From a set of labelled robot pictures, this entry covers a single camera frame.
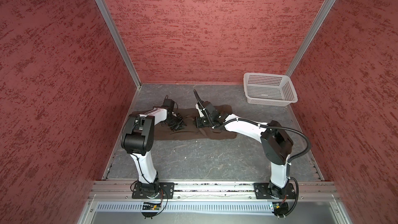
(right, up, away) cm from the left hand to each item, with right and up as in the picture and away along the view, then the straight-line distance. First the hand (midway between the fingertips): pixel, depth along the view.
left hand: (186, 127), depth 96 cm
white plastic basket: (+63, +26, +22) cm, 71 cm away
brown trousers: (+2, -2, -3) cm, 4 cm away
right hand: (+5, +3, -8) cm, 10 cm away
